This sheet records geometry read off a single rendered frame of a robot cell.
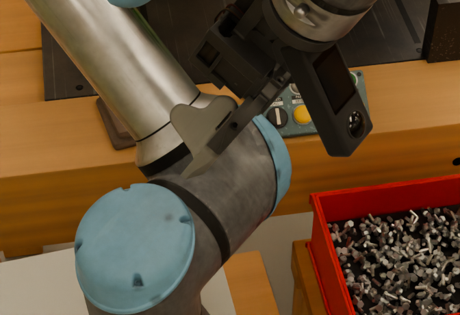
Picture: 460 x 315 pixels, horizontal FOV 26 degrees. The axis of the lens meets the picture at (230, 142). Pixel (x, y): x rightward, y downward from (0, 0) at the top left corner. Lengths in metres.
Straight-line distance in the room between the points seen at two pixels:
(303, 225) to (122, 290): 1.51
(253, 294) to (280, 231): 1.18
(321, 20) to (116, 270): 0.32
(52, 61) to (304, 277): 0.49
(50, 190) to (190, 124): 0.49
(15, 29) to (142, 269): 0.73
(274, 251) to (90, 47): 1.43
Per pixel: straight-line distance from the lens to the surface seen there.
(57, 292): 1.21
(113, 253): 0.94
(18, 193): 1.35
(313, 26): 0.77
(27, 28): 1.58
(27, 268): 1.24
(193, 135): 0.88
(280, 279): 2.32
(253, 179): 1.02
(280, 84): 0.83
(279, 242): 2.38
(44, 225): 1.40
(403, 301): 1.20
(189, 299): 0.99
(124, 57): 1.00
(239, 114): 0.84
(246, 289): 1.24
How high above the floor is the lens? 1.85
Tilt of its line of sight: 45 degrees down
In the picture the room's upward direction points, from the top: straight up
